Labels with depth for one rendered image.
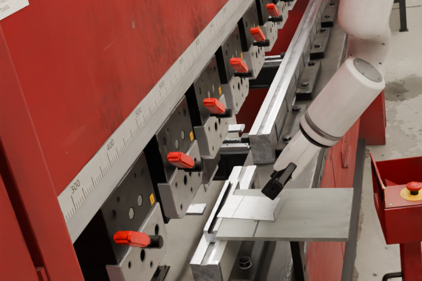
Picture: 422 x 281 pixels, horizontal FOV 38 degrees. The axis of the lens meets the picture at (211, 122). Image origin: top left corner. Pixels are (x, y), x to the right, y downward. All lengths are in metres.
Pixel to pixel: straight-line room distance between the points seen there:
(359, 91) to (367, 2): 0.15
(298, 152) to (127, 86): 0.44
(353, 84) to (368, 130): 2.52
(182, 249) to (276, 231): 1.79
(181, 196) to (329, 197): 0.43
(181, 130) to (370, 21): 0.36
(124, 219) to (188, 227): 2.34
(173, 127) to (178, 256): 2.01
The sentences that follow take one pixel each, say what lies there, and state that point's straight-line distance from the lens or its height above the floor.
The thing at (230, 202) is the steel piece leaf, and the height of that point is 1.00.
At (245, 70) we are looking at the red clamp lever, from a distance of 1.31.
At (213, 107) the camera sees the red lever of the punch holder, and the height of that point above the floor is 1.30.
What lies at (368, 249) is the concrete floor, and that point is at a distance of 2.85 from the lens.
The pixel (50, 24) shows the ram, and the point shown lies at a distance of 0.71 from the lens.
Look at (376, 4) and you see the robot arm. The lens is 1.07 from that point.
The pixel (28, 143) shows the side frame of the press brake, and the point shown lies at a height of 1.61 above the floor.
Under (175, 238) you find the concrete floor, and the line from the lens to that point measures 3.11.
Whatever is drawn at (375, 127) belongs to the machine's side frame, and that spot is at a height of 0.12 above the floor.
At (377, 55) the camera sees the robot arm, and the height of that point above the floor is 1.31.
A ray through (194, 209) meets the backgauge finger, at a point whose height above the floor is 1.00.
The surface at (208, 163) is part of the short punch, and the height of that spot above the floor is 1.13.
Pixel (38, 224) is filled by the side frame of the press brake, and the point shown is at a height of 1.58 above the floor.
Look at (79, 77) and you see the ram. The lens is 0.75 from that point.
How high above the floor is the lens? 1.72
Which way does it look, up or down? 24 degrees down
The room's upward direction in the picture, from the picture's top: 11 degrees counter-clockwise
